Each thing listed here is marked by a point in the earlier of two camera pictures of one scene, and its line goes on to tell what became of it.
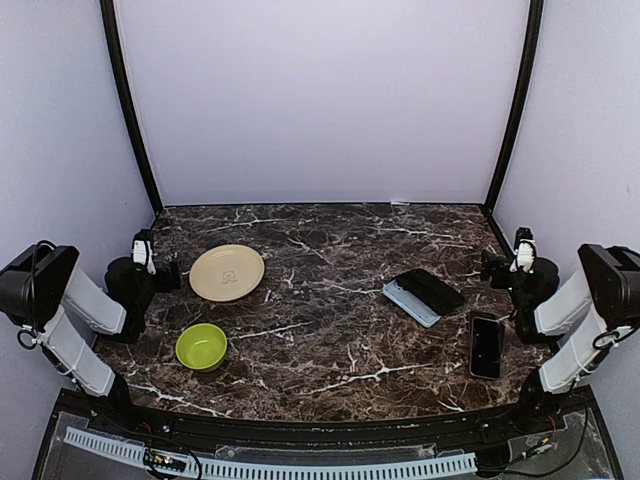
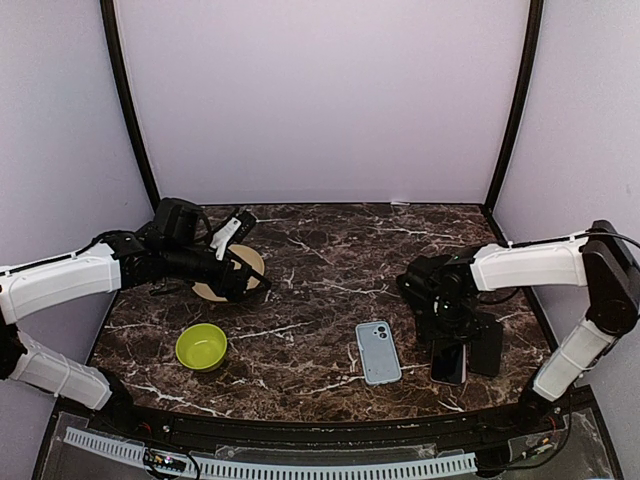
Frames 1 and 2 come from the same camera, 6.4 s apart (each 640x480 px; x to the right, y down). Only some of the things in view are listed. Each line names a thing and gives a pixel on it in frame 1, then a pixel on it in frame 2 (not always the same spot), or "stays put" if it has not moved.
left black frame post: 110,26 stays put
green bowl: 201,347 stays put
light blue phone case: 410,304 to 378,353
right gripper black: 489,266 to 431,332
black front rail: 187,425 stays put
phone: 486,346 stays put
